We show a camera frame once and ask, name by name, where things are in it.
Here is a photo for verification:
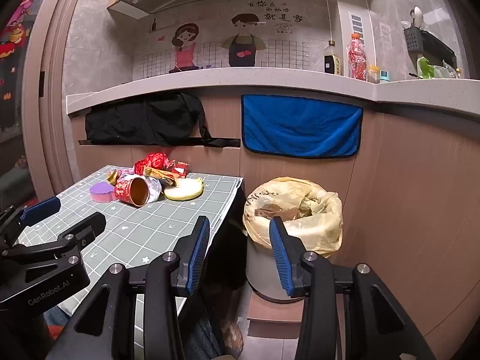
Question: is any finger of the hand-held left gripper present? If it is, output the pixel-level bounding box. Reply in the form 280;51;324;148
0;196;62;250
2;212;107;271

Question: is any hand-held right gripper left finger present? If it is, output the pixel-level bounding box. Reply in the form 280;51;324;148
45;215;211;360

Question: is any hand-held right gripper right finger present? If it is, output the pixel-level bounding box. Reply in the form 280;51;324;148
269;217;437;360

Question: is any grey trash bin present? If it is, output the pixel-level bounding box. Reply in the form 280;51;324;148
245;229;312;302

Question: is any red paper cup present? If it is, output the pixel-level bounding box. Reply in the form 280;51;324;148
114;176;151;208

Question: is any yellow plastic bin bag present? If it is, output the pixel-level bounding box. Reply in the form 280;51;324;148
243;177;344;257

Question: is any yellow round mesh pad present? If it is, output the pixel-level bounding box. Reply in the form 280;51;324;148
164;177;205;201

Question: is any white tissue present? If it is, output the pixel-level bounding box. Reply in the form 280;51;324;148
144;175;163;201

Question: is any wooden step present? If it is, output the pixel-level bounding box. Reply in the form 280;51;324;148
247;292;304;340

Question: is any green grid tablecloth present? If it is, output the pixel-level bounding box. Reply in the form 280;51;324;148
15;164;244;316

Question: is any person's jeans leg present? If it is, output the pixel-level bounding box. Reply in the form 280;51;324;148
185;304;227;360

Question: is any gold foil wrapper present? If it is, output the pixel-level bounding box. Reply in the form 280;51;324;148
150;169;181;188

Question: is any black cloth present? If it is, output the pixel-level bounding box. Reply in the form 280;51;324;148
84;92;241;149

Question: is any blue microfibre towel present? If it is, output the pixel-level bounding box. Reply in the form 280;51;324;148
241;94;364;159

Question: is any glass door with red stickers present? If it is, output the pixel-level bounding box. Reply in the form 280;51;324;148
0;0;42;132

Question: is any dark soy sauce bottle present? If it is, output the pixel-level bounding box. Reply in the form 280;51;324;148
323;40;343;77

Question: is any orange capped plastic bottle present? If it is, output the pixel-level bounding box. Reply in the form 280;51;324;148
347;33;367;81

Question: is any green plastic bag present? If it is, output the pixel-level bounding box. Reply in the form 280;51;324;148
416;55;436;79

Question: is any white vented pipe cover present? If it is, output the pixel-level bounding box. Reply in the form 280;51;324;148
335;0;376;79

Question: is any clear plastic bag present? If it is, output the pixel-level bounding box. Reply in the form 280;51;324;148
431;62;463;79

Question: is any black perforated utensil rack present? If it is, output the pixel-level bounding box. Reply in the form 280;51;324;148
403;26;458;70

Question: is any cartoon couple wall poster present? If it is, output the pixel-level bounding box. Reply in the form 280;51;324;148
131;0;312;79

